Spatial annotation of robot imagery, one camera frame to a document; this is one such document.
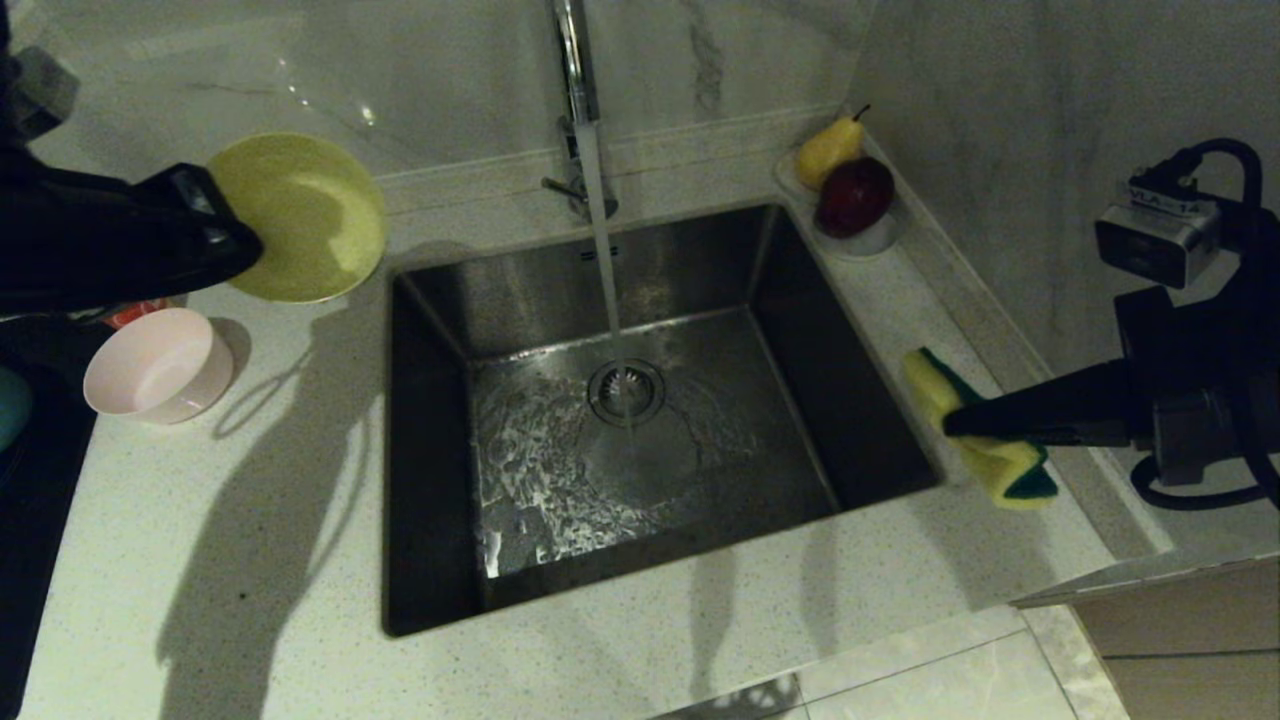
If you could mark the small white dish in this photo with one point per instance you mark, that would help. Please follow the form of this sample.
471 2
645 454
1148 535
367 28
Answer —
870 243

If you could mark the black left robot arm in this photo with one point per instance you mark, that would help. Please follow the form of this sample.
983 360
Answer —
50 240

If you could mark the green and yellow sponge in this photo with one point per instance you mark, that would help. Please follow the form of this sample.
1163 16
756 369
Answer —
1005 475

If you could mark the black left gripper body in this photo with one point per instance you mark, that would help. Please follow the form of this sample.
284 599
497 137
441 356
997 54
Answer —
160 240

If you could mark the orange detergent bottle yellow cap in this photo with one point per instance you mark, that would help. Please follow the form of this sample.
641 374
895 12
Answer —
140 312

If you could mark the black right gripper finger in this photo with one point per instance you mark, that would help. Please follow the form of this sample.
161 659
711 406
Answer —
1060 415

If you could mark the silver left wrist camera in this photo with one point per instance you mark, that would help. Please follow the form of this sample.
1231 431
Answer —
45 90

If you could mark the round metal drain strainer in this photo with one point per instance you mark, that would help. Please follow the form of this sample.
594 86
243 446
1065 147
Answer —
626 392

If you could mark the black induction cooktop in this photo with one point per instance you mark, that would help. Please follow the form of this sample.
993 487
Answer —
30 560

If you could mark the beige wooden cabinet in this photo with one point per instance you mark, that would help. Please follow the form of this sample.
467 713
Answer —
1200 640

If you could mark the blue plastic bowl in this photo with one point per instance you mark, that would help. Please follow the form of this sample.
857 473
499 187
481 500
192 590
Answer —
12 410

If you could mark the yellow pear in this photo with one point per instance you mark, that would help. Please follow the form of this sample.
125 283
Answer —
828 155

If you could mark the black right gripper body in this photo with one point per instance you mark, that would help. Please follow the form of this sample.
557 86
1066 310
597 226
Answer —
1210 390

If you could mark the chrome sink faucet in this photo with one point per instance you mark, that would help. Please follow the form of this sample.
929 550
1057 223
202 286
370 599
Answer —
575 60

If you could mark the stainless steel sink basin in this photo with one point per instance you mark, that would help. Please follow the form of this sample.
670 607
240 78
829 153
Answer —
750 470

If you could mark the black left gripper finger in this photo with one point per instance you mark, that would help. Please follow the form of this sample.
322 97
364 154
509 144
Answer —
242 255

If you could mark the pink plastic bowl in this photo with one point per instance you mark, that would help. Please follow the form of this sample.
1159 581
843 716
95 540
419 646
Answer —
160 365

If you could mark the yellow plastic bowl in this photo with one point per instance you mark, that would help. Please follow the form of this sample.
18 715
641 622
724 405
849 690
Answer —
310 220

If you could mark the dark red apple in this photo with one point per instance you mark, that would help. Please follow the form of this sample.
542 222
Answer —
855 198

